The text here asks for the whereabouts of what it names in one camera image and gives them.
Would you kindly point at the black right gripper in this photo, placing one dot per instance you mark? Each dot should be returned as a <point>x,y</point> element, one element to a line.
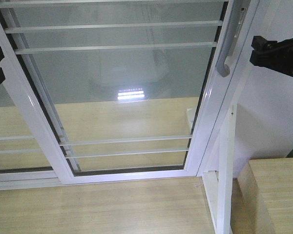
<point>277,56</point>

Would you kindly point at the grey door handle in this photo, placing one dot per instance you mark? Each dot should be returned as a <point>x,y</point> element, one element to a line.
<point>234,19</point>

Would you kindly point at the white sliding glass door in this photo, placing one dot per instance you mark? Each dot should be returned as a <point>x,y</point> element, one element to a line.
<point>119,81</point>

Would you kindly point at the fixed white glass panel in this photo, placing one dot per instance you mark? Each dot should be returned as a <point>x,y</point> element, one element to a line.
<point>28,148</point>

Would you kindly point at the light wooden block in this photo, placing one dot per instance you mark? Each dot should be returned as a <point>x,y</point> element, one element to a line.
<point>267,191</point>

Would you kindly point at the white outer door frame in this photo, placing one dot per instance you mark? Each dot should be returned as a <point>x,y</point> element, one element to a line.
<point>219,97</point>

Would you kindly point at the white support bracket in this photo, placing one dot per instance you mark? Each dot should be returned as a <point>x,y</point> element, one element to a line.
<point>218,184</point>

